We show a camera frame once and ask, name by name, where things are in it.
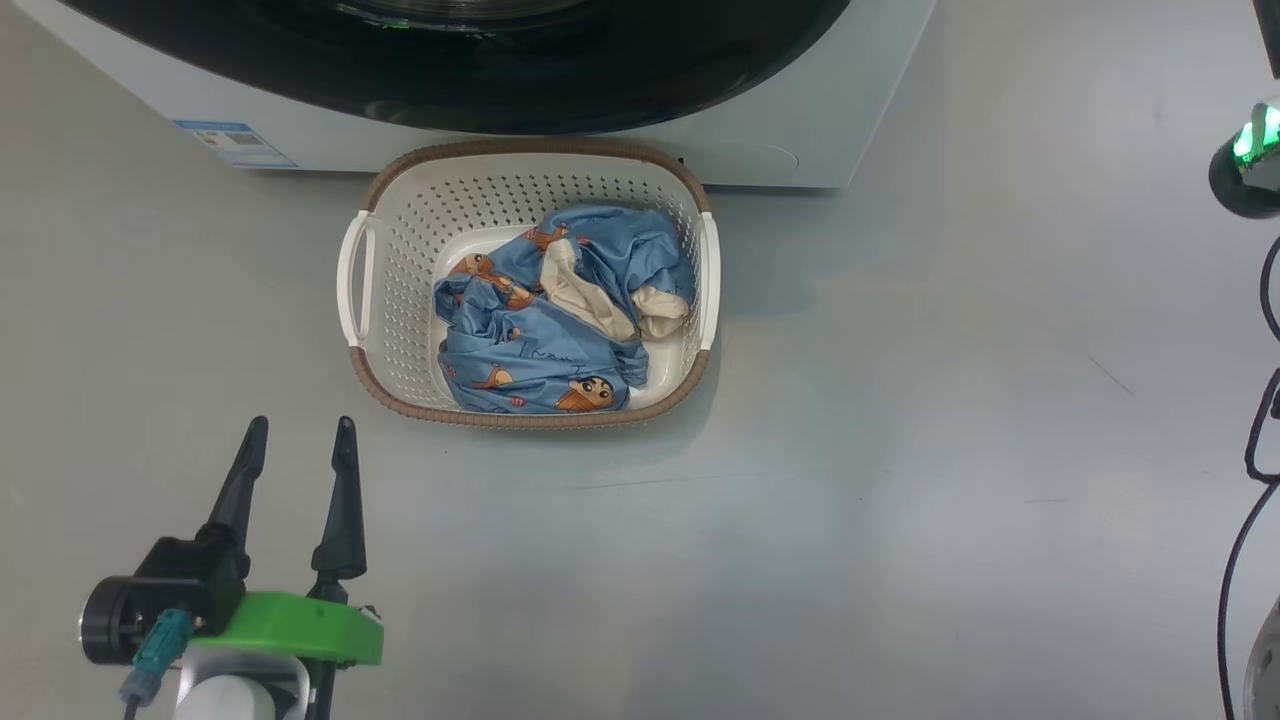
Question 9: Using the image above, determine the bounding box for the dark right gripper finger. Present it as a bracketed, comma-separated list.
[1253, 0, 1280, 80]

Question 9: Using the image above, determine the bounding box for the cream perforated basket brown rim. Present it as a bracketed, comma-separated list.
[337, 138, 722, 432]

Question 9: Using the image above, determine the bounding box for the cream fabric garment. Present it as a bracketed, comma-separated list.
[539, 237, 692, 344]

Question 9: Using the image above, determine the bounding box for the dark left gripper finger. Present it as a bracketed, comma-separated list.
[311, 416, 368, 603]
[198, 415, 270, 579]

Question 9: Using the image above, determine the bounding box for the blue energy label sticker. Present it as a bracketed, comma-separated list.
[174, 119, 299, 170]

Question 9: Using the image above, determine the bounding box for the blue cartoon print garment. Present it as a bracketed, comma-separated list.
[431, 204, 699, 415]

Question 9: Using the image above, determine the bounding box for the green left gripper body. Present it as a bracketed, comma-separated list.
[188, 590, 386, 669]

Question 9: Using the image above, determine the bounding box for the white front-load washing machine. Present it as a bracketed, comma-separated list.
[10, 0, 937, 190]

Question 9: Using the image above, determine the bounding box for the teal cable connector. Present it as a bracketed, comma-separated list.
[119, 607, 195, 720]

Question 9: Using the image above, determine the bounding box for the round black glass washer door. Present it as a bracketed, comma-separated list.
[58, 0, 852, 137]

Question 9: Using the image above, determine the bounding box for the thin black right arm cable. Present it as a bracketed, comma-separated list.
[1217, 234, 1280, 720]

